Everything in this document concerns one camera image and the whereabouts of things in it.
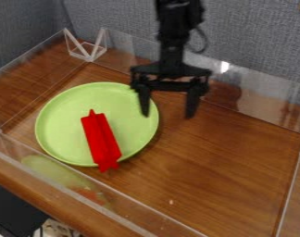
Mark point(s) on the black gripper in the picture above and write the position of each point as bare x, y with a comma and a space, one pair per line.
170, 74

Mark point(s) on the red cross-shaped bar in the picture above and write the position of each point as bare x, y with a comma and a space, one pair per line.
102, 142

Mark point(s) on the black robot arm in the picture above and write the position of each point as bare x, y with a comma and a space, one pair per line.
179, 16

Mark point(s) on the green round plate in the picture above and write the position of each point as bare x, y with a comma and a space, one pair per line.
58, 129

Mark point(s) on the clear acrylic corner bracket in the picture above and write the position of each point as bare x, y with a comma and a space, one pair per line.
84, 50

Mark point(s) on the clear acrylic enclosure wall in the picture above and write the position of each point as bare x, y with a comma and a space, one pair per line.
217, 175

